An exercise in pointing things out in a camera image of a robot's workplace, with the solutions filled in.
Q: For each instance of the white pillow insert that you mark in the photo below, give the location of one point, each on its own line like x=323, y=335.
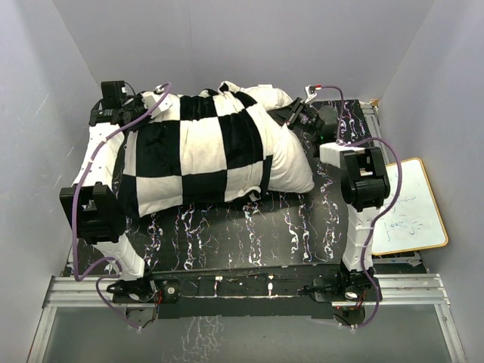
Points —
x=290, y=169

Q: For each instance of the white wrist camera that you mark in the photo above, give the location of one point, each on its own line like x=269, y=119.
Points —
x=311, y=92
x=157, y=101

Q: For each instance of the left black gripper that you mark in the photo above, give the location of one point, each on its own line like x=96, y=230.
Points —
x=139, y=101

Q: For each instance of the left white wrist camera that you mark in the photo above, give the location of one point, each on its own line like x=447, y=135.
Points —
x=157, y=101

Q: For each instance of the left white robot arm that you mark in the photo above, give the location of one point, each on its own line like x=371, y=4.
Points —
x=95, y=215

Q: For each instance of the whiteboard with orange frame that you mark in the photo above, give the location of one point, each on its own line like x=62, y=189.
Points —
x=414, y=222

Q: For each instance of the black white checkered pillowcase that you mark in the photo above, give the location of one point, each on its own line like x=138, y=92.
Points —
x=203, y=149

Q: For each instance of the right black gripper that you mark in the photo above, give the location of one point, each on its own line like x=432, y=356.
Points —
x=288, y=114

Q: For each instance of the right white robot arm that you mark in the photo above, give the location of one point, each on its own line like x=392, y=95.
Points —
x=364, y=186

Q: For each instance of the aluminium frame rail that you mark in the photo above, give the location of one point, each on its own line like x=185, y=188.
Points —
x=80, y=322

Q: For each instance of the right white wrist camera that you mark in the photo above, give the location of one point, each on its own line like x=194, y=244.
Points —
x=311, y=92

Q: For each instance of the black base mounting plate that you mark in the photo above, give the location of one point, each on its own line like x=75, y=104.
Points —
x=241, y=292

